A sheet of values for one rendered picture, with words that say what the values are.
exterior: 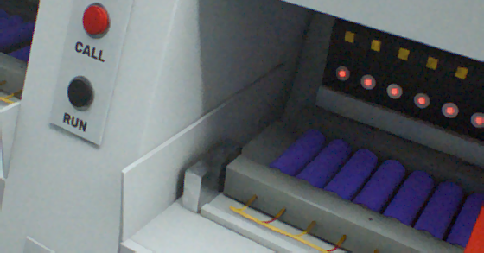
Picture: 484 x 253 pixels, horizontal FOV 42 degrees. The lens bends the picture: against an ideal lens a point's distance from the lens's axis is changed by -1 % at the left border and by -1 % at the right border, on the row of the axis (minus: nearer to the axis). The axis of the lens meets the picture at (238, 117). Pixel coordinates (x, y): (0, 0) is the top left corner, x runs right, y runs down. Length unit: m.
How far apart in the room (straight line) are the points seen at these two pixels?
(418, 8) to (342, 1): 0.04
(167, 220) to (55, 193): 0.07
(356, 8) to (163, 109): 0.12
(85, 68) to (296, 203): 0.15
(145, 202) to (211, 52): 0.10
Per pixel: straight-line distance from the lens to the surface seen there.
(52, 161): 0.40
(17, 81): 0.51
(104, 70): 0.36
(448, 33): 0.30
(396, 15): 0.30
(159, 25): 0.34
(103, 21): 0.36
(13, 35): 0.59
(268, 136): 0.49
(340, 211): 0.38
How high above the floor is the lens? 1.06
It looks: 14 degrees down
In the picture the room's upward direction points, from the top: 16 degrees clockwise
